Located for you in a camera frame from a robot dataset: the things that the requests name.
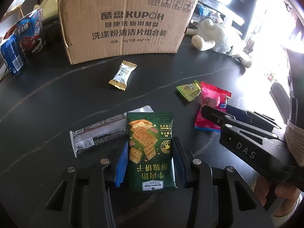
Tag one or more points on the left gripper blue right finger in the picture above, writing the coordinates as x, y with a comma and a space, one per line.
182, 164

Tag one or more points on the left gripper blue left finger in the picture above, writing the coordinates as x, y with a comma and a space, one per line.
119, 163

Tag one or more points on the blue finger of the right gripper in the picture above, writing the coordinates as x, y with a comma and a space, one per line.
223, 119
253, 118

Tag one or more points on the pink snack packet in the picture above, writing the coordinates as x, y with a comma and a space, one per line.
213, 97

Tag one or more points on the green biscuit packet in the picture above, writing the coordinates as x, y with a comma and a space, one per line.
150, 165

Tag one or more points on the dark grey snack bar wrapper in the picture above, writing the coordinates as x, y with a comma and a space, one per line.
99, 133

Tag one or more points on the person's right hand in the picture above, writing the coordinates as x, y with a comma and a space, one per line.
287, 191

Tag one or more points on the light green snack packet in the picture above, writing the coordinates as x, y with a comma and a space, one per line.
189, 91

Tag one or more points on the white plush toy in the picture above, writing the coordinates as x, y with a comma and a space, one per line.
224, 40

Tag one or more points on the small gold white candy packet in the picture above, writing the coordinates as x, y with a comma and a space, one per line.
121, 77

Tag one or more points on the brown cardboard box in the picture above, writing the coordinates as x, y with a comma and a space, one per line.
97, 29

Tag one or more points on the blue soda can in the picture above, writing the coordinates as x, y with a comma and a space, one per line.
12, 54

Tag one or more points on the blue M&M snack box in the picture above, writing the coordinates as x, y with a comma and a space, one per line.
30, 32

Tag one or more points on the yellow mountain shaped ornament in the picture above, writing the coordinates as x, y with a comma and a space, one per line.
49, 8

